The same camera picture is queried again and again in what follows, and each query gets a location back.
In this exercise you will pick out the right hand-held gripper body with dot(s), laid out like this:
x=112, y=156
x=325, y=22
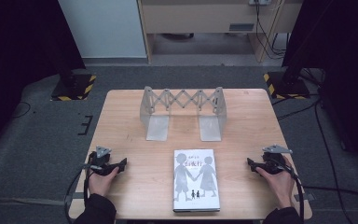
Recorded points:
x=273, y=165

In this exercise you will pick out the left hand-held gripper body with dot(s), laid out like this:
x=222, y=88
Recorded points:
x=99, y=163

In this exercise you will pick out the expandable metal book rack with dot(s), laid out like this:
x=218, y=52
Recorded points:
x=157, y=128

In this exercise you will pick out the white hardcover book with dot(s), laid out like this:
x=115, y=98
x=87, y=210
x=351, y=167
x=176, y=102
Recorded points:
x=195, y=193

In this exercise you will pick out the person's left hand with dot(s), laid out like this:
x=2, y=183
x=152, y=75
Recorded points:
x=101, y=185

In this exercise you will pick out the person's right hand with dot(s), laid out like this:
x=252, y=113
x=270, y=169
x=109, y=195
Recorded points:
x=281, y=186

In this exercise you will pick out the grey tape strip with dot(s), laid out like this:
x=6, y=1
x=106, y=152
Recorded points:
x=307, y=197

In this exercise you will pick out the black stand striped base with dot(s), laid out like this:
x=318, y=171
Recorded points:
x=287, y=87
x=74, y=88

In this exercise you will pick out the black curtain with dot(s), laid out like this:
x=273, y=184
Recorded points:
x=15, y=49
x=348, y=62

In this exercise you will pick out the white cabinet panel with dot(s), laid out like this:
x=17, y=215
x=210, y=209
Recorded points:
x=105, y=28

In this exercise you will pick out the light wooden desk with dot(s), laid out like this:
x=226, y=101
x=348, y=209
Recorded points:
x=199, y=17

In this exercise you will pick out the white power strip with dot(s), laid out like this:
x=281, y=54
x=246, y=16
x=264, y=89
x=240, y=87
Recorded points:
x=259, y=2

